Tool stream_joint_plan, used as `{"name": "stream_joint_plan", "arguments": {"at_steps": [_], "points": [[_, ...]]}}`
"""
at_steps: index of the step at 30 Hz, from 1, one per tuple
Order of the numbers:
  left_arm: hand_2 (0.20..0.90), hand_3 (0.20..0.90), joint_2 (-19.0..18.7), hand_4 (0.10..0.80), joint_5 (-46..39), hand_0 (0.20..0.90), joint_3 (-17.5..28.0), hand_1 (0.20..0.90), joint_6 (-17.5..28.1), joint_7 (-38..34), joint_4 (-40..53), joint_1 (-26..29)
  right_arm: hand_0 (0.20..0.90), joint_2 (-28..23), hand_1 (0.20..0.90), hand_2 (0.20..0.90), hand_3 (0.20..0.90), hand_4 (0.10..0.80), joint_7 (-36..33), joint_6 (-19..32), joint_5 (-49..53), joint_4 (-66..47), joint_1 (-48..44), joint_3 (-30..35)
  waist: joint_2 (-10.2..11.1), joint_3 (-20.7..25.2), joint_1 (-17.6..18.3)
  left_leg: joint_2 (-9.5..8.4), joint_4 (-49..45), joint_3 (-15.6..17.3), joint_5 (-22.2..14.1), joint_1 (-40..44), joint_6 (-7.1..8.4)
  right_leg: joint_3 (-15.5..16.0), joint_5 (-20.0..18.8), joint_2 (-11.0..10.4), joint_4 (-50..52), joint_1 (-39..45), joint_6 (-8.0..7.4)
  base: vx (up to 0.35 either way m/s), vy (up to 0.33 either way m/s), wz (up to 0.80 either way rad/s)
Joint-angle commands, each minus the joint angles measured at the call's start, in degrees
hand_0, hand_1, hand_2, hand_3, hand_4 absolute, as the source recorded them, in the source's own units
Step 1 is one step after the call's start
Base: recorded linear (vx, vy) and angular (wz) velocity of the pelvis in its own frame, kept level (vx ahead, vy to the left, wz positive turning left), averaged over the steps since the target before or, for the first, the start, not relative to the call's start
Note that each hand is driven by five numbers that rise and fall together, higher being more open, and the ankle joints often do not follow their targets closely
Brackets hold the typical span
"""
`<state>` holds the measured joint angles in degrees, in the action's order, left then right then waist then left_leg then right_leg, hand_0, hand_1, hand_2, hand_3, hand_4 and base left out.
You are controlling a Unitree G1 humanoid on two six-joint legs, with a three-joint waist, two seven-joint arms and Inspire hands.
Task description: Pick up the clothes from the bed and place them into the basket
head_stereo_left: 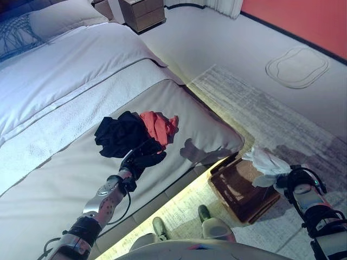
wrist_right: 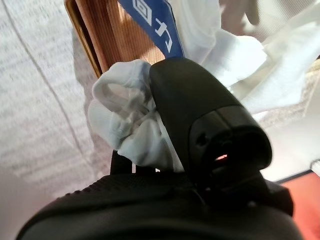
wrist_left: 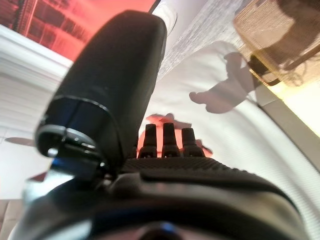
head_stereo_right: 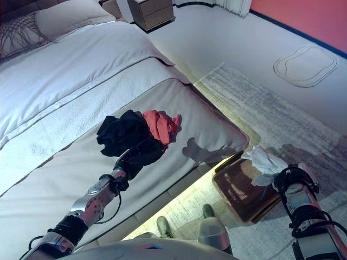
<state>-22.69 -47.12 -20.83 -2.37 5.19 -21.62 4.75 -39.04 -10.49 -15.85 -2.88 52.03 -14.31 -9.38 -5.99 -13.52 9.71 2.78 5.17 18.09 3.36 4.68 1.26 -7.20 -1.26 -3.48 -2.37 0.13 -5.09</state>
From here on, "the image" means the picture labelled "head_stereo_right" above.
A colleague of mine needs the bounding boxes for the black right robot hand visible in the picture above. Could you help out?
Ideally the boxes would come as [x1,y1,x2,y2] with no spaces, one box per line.
[272,167,293,191]

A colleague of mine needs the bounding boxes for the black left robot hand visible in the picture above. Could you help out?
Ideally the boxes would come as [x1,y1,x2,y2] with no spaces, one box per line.
[114,140,166,181]

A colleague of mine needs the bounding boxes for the white garment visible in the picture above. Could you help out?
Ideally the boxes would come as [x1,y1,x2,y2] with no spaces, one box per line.
[241,145,288,187]

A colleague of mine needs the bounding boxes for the black garment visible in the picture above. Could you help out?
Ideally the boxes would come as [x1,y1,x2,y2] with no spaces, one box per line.
[96,109,170,165]

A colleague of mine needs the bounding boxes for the red garment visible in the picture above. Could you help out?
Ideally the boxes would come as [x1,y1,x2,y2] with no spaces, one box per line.
[142,109,183,149]

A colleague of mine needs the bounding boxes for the brown wooden laundry basket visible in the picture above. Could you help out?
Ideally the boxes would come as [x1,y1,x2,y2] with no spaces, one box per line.
[211,150,282,224]

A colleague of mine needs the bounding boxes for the bed with white duvet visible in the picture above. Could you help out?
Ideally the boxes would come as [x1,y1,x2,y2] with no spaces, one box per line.
[0,0,250,252]

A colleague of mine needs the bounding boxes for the grey patterned rug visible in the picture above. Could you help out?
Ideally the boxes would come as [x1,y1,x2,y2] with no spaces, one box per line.
[121,62,347,260]

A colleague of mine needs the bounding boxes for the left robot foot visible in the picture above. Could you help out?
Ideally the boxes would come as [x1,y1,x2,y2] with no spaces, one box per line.
[156,216,172,239]

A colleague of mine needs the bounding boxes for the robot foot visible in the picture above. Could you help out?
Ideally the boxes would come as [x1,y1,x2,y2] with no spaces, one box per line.
[202,203,216,220]
[156,216,172,239]

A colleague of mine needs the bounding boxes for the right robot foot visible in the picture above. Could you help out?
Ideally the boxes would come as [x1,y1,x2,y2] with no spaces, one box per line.
[202,203,216,220]

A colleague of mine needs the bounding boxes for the right robot leg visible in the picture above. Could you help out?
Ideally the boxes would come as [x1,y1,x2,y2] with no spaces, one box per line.
[199,218,233,255]

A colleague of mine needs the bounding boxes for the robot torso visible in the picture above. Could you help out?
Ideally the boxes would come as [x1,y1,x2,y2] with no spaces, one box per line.
[56,237,234,260]

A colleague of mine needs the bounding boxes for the white floor mat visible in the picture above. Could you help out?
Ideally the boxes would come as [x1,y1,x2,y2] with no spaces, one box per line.
[273,45,338,88]

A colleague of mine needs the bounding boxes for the wooden nightstand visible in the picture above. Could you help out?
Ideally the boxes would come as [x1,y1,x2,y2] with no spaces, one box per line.
[127,0,174,31]

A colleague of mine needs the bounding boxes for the beige pillow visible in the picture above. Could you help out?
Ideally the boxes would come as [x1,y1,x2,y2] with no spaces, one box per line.
[35,0,117,42]

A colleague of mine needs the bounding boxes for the patterned decorative cushion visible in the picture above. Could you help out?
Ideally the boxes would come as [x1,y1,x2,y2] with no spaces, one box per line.
[0,12,52,60]

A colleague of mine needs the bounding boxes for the white pleated curtain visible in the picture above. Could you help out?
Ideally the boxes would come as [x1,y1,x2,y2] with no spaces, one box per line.
[215,0,252,18]

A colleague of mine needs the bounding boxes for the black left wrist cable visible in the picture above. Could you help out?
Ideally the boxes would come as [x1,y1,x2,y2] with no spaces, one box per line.
[92,175,130,225]

